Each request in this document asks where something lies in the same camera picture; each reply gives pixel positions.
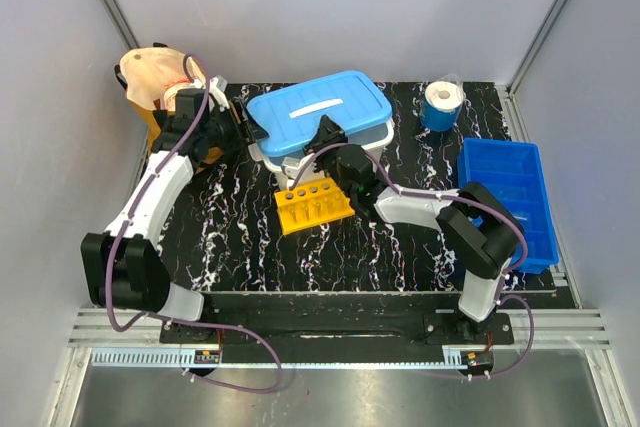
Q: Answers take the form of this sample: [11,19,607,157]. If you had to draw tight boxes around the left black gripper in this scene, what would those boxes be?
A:
[201,99,268,154]

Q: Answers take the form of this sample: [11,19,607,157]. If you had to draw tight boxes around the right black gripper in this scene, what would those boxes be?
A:
[302,115,355,199]

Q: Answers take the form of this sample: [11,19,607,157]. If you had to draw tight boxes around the light blue plastic lid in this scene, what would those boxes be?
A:
[247,70,392,157]

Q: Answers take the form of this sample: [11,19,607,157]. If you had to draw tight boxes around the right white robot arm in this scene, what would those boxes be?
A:
[301,115,528,343]

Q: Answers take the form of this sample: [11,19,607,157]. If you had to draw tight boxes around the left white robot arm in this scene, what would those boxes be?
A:
[80,78,268,343]

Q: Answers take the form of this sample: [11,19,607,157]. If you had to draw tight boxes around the white plastic tub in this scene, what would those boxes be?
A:
[249,119,394,190]

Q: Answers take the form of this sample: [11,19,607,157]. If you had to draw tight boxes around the yellow test tube rack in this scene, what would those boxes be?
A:
[274,179,355,235]

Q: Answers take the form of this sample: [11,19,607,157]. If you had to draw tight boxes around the white orange bottle in bag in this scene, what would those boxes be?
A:
[161,79,193,112]

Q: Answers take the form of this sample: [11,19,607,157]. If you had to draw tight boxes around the brown canvas tote bag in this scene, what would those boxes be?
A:
[114,44,212,154]

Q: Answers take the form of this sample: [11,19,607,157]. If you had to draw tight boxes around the dark blue divided tray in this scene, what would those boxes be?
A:
[457,138,559,274]

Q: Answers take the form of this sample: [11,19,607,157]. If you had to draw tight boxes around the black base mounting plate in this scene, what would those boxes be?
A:
[99,290,551,366]

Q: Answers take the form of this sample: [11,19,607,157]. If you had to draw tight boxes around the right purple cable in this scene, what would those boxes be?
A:
[289,141,536,383]

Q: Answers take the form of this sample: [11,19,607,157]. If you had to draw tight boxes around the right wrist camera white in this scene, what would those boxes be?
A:
[281,155,324,183]

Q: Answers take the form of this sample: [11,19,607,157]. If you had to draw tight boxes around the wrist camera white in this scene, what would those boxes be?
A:
[209,75,230,112]
[281,155,324,183]

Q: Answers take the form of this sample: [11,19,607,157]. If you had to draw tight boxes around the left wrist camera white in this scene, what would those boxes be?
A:
[209,75,230,112]

